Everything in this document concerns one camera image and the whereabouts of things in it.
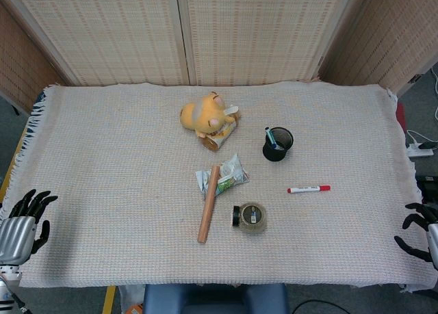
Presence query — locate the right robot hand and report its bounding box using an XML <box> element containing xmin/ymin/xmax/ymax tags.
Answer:
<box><xmin>394</xmin><ymin>202</ymin><xmax>438</xmax><ymax>271</ymax></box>

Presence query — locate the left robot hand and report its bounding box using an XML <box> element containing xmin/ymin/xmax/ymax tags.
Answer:
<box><xmin>0</xmin><ymin>189</ymin><xmax>59</xmax><ymax>265</ymax></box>

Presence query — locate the red marker pen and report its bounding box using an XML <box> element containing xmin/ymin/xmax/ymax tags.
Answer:
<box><xmin>287</xmin><ymin>184</ymin><xmax>332</xmax><ymax>194</ymax></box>

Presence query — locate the black mesh pen cup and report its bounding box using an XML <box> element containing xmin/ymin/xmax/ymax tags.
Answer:
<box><xmin>262</xmin><ymin>126</ymin><xmax>295</xmax><ymax>163</ymax></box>

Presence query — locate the black box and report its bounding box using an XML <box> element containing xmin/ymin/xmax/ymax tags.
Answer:
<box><xmin>414</xmin><ymin>172</ymin><xmax>438</xmax><ymax>204</ymax></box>

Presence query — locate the white power strip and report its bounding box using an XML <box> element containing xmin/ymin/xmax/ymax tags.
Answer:
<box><xmin>406</xmin><ymin>141</ymin><xmax>435</xmax><ymax>157</ymax></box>

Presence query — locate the woven beige tablecloth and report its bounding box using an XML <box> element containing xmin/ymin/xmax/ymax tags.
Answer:
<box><xmin>0</xmin><ymin>81</ymin><xmax>438</xmax><ymax>292</ymax></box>

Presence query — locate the glass jar with black lid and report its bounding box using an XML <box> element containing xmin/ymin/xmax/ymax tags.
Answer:
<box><xmin>232</xmin><ymin>201</ymin><xmax>268</xmax><ymax>234</ymax></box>

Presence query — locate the wooden stick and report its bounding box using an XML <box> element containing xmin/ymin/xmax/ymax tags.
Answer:
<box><xmin>196</xmin><ymin>165</ymin><xmax>221</xmax><ymax>244</ymax></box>

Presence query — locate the silver snack packet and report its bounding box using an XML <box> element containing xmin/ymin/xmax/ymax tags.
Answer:
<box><xmin>194</xmin><ymin>153</ymin><xmax>250</xmax><ymax>201</ymax></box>

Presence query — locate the blue chair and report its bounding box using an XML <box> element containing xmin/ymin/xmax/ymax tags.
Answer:
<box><xmin>142</xmin><ymin>283</ymin><xmax>290</xmax><ymax>314</ymax></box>

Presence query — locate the yellow plush toy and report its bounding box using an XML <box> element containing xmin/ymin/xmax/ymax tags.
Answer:
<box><xmin>179</xmin><ymin>90</ymin><xmax>242</xmax><ymax>153</ymax></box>

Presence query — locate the bamboo folding screen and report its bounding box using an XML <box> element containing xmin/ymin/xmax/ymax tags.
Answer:
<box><xmin>0</xmin><ymin>0</ymin><xmax>438</xmax><ymax>114</ymax></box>

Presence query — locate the white cable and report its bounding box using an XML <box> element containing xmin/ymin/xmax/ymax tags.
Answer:
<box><xmin>405</xmin><ymin>66</ymin><xmax>438</xmax><ymax>144</ymax></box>

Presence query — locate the black cable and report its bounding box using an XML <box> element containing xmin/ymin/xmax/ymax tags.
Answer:
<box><xmin>289</xmin><ymin>299</ymin><xmax>360</xmax><ymax>314</ymax></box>

